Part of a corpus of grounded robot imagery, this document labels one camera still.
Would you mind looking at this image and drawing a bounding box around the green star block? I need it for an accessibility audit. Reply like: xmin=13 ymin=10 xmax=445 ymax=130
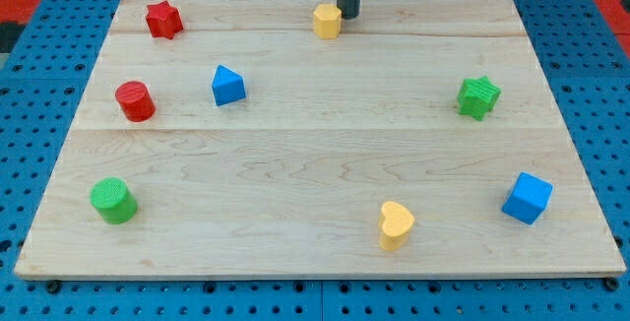
xmin=457 ymin=76 xmax=501 ymax=121

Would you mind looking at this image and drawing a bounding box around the yellow hexagon block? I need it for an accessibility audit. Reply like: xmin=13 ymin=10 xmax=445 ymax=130
xmin=313 ymin=4 xmax=342 ymax=39

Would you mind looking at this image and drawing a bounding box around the red star block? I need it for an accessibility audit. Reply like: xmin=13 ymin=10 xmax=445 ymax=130
xmin=146 ymin=0 xmax=183 ymax=39

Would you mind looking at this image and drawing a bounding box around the wooden board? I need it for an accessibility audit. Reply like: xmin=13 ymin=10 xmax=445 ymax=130
xmin=15 ymin=0 xmax=626 ymax=281

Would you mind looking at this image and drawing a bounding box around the blue triangle block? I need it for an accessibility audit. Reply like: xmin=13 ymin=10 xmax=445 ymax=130
xmin=212 ymin=65 xmax=246 ymax=106

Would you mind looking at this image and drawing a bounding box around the yellow heart block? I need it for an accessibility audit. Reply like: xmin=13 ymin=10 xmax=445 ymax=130
xmin=378 ymin=201 xmax=415 ymax=251

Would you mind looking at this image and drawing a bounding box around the red cylinder block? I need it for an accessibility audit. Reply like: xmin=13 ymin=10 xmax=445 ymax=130
xmin=115 ymin=81 xmax=156 ymax=122

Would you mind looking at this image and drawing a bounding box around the green cylinder block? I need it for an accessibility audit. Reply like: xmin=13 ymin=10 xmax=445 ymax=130
xmin=90 ymin=177 xmax=138 ymax=225

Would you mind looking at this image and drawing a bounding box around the blue cube block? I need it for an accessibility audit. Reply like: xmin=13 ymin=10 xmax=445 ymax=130
xmin=501 ymin=171 xmax=553 ymax=225

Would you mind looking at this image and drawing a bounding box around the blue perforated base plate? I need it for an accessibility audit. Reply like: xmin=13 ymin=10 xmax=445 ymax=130
xmin=1 ymin=0 xmax=629 ymax=320

